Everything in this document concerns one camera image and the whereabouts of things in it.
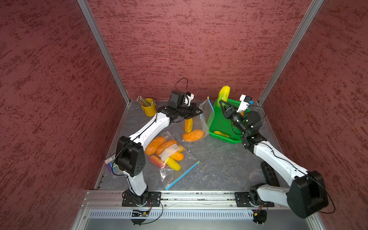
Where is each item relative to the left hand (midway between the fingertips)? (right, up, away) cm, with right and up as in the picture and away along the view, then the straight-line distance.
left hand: (201, 113), depth 79 cm
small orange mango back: (-8, -8, +18) cm, 21 cm away
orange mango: (-14, -25, +4) cm, 29 cm away
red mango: (-26, -28, +4) cm, 39 cm away
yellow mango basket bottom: (+14, -14, +15) cm, 25 cm away
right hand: (+9, +5, -5) cm, 11 cm away
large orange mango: (-24, -21, +9) cm, 33 cm away
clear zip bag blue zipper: (-18, -35, -3) cm, 39 cm away
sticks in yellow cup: (-42, +10, +20) cm, 48 cm away
